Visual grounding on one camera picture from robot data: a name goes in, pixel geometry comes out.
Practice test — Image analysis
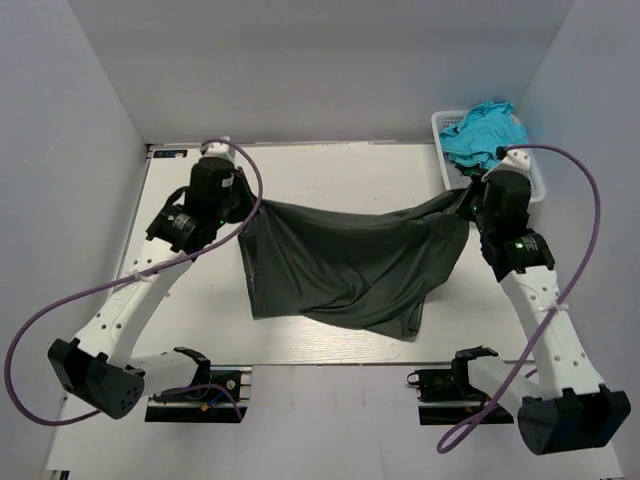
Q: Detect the blue table label sticker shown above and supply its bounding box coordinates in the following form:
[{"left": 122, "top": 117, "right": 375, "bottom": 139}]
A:
[{"left": 152, "top": 149, "right": 189, "bottom": 159}]

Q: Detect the green garment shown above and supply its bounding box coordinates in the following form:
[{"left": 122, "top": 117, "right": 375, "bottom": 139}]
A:
[{"left": 463, "top": 168, "right": 487, "bottom": 178}]

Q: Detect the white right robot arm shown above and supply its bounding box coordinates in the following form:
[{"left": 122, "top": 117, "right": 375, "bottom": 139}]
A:
[{"left": 451, "top": 172, "right": 631, "bottom": 455}]

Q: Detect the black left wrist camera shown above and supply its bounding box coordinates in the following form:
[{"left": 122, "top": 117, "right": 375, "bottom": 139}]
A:
[{"left": 184, "top": 142, "right": 236, "bottom": 218}]

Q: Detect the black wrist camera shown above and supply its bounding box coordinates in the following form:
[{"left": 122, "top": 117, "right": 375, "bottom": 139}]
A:
[
  {"left": 481, "top": 147, "right": 531, "bottom": 235},
  {"left": 184, "top": 142, "right": 236, "bottom": 218}
]

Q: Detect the cyan t-shirt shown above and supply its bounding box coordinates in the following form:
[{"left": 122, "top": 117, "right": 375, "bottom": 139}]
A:
[{"left": 439, "top": 100, "right": 528, "bottom": 169}]

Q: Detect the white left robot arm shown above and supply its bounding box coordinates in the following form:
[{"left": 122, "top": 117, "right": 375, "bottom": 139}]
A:
[{"left": 48, "top": 158, "right": 256, "bottom": 419}]

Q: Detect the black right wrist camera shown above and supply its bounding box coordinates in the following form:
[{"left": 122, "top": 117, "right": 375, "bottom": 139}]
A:
[{"left": 481, "top": 147, "right": 531, "bottom": 235}]

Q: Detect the dark grey t-shirt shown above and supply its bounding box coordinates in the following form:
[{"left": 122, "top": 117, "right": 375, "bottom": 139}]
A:
[{"left": 239, "top": 190, "right": 469, "bottom": 340}]

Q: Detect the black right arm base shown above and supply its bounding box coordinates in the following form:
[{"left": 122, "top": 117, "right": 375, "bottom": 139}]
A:
[{"left": 406, "top": 364, "right": 490, "bottom": 426}]

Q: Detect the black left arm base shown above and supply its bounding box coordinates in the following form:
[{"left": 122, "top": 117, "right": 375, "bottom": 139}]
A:
[{"left": 145, "top": 366, "right": 252, "bottom": 424}]

